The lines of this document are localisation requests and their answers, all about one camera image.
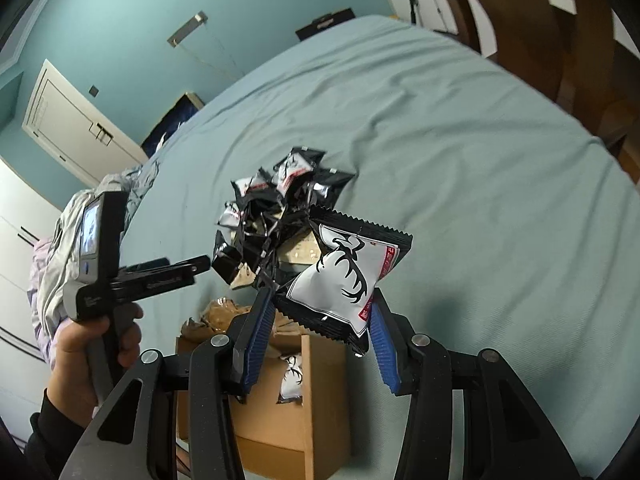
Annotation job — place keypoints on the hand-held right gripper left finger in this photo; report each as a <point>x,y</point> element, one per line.
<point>257,342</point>

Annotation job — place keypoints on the black bag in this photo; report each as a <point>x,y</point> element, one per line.
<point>325,22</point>

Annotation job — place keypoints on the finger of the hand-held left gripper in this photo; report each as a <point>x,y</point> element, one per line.
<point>155,282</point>
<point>192,262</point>

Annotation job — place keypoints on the pile of clothes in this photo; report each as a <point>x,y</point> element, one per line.
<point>55,260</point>

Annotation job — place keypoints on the white antler print snack packet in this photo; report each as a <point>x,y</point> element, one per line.
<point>340,280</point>
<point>291,377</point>

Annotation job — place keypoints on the white door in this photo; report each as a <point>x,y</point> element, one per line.
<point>65,120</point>

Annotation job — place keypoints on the white wardrobe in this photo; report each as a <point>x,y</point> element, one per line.
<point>20,270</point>

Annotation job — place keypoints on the brown wooden furniture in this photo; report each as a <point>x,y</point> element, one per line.
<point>550,45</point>

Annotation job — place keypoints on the crumpled brown plastic bag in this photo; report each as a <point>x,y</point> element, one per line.
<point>220,312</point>

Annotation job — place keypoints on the teal bed sheet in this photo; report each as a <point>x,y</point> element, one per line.
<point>450,160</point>

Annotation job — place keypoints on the metal wall bracket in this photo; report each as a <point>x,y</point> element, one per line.
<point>187,27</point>

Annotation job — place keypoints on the brown cardboard box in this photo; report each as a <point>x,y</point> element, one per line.
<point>280,435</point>

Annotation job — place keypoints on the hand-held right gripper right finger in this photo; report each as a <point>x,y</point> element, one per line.
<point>382,355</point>

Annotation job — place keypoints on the person's left hand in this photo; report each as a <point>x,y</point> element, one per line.
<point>72,360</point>

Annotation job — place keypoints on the person's left forearm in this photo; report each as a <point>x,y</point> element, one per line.
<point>50,440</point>

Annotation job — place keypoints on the pile of snack packets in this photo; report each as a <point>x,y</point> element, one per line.
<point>295,180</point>

